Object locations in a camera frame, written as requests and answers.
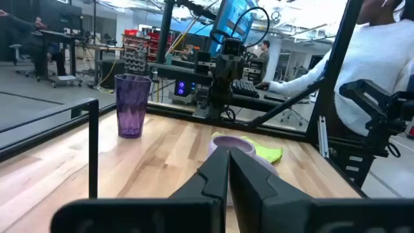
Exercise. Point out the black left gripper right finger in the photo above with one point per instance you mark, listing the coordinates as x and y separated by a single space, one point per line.
278 213

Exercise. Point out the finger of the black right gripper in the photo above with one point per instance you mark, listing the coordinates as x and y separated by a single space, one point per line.
202 63
255 71

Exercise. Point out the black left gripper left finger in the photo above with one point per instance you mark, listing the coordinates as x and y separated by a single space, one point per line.
194 213

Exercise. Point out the lilac ribbed mug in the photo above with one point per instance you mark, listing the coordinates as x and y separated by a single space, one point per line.
241 144

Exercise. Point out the purple faceted plastic tumbler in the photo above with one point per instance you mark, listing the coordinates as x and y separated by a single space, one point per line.
131 110

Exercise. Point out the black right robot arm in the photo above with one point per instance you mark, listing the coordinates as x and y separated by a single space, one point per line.
220 97

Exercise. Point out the person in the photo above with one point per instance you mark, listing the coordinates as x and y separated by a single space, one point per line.
32 45
264 58
372 64

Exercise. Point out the black computer keyboard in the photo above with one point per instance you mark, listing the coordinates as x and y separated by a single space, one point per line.
244 88

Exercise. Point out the dark computer desk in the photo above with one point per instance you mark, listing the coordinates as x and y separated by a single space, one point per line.
181 72

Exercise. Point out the computer case with purple lights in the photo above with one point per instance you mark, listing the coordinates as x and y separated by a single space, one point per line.
181 88

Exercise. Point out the computer monitor with blue screen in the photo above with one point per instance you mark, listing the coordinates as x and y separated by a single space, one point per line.
233 16

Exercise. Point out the office chair base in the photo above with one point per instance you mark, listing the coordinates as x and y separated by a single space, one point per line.
291 113

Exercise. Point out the red storage bin rack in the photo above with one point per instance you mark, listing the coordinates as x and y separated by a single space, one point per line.
152 40

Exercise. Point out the lime green microfibre cloth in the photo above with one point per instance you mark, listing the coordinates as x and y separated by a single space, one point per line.
268 153

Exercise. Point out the grey perforated rack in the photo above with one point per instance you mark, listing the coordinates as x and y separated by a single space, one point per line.
136 59

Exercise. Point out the white aluminium strips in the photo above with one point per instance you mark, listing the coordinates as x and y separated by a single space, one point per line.
323 136

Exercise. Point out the black cabinet box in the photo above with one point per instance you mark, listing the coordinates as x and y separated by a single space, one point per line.
111 72

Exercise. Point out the black rolling desk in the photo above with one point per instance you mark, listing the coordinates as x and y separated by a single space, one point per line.
55 35

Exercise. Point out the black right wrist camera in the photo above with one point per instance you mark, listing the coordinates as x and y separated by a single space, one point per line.
233 47

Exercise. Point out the black aluminium rig frame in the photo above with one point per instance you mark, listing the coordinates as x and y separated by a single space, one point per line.
336 64

